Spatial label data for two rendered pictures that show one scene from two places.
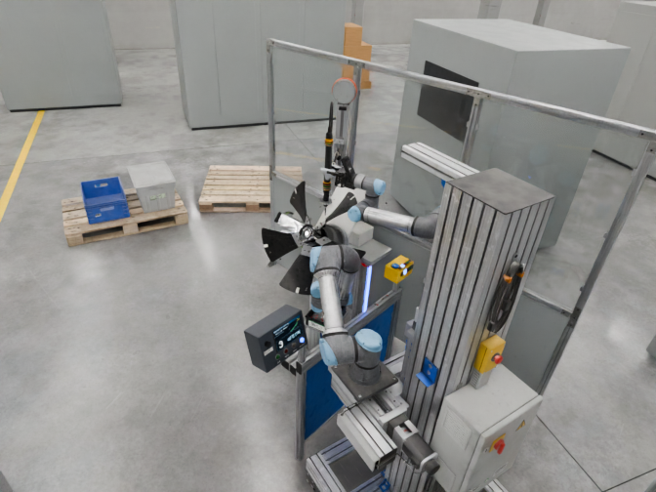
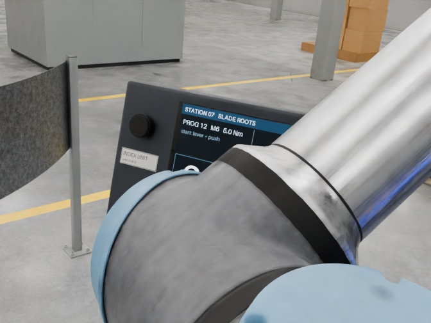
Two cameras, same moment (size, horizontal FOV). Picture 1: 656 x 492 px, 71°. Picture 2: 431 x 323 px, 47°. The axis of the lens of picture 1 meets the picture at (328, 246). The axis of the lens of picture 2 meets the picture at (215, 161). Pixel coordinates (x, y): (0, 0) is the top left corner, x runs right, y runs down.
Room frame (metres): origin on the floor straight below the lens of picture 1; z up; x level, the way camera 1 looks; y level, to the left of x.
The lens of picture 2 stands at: (1.33, -0.31, 1.39)
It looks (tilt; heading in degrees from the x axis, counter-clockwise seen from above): 22 degrees down; 72
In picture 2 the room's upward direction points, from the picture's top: 5 degrees clockwise
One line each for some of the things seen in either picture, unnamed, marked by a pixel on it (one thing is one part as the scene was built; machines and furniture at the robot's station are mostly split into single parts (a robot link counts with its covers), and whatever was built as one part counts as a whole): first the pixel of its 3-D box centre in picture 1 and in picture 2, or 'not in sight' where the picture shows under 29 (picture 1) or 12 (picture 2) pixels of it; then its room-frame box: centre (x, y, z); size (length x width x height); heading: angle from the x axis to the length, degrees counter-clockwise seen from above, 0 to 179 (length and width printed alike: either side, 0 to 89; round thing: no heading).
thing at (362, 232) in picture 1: (357, 232); not in sight; (2.85, -0.21, 0.92); 0.17 x 0.16 x 0.11; 139
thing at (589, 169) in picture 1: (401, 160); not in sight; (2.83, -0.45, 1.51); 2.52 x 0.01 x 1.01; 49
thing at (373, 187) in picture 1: (373, 185); not in sight; (2.14, -0.22, 1.64); 0.11 x 0.08 x 0.09; 59
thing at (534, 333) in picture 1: (384, 281); not in sight; (2.83, -0.45, 0.50); 2.59 x 0.03 x 0.91; 49
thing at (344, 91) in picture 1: (344, 91); not in sight; (3.00, -0.05, 1.88); 0.16 x 0.07 x 0.16; 84
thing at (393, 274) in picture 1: (398, 269); not in sight; (2.27, -0.44, 1.02); 0.16 x 0.10 x 0.11; 139
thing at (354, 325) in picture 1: (354, 325); not in sight; (1.97, -0.18, 0.82); 0.90 x 0.04 x 0.08; 139
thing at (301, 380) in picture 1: (300, 417); not in sight; (1.65, 0.10, 0.39); 0.04 x 0.04 x 0.78; 49
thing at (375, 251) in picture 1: (362, 246); not in sight; (2.78, -0.25, 0.85); 0.36 x 0.24 x 0.03; 49
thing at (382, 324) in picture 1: (349, 369); not in sight; (1.97, -0.18, 0.45); 0.82 x 0.02 x 0.66; 139
